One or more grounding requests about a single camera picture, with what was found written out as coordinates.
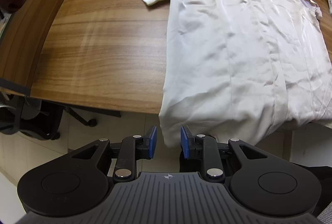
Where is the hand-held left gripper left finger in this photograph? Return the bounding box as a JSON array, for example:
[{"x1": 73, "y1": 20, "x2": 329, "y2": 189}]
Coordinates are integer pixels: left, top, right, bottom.
[{"x1": 70, "y1": 125, "x2": 158, "y2": 183}]

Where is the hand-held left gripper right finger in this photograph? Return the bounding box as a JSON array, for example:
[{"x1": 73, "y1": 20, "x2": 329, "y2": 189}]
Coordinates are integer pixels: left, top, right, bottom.
[{"x1": 180, "y1": 125, "x2": 270, "y2": 183}]

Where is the white satin shirt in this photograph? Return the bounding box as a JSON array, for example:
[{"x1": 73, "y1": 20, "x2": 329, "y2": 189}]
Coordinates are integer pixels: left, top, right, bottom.
[{"x1": 119, "y1": 0, "x2": 332, "y2": 148}]

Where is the black office chair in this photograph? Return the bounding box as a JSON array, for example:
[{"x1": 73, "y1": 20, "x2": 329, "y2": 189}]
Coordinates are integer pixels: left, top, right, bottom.
[{"x1": 0, "y1": 93, "x2": 98, "y2": 141}]

